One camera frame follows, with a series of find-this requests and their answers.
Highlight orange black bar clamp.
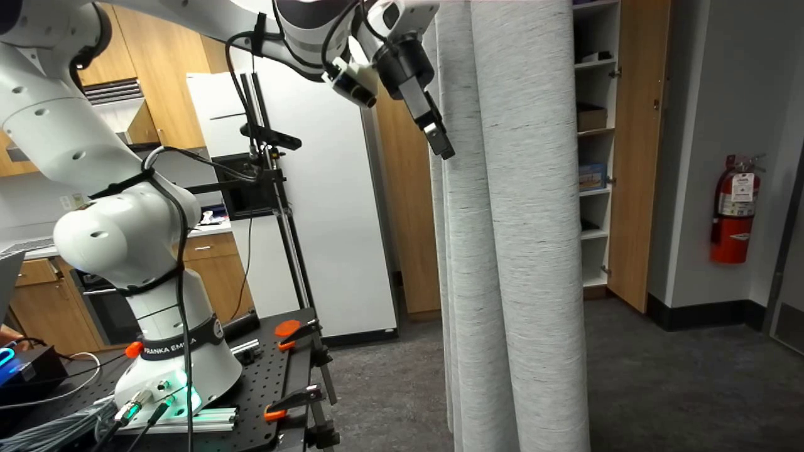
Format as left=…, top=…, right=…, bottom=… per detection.
left=275, top=319, right=331, bottom=367

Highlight black camera tripod stand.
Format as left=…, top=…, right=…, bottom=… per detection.
left=217, top=73, right=314, bottom=309

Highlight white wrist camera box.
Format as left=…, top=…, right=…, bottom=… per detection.
left=367, top=0, right=439, bottom=38

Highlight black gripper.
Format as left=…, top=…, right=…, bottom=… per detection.
left=374, top=38, right=454, bottom=159

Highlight person bare hand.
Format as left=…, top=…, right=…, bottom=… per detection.
left=0, top=325, right=26, bottom=347

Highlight wooden kitchen cabinets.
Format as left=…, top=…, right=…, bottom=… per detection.
left=0, top=0, right=223, bottom=362

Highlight white refrigerator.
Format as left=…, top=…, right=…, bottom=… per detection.
left=186, top=60, right=398, bottom=336

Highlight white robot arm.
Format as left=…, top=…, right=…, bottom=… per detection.
left=0, top=0, right=452, bottom=412

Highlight black perforated robot table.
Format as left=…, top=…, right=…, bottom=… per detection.
left=0, top=306, right=341, bottom=452

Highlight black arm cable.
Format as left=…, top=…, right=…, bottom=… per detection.
left=147, top=11, right=292, bottom=452

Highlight grey fabric curtain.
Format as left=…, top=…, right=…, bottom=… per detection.
left=432, top=0, right=591, bottom=452

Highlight red fire extinguisher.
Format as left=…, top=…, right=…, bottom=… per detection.
left=709, top=153, right=762, bottom=266

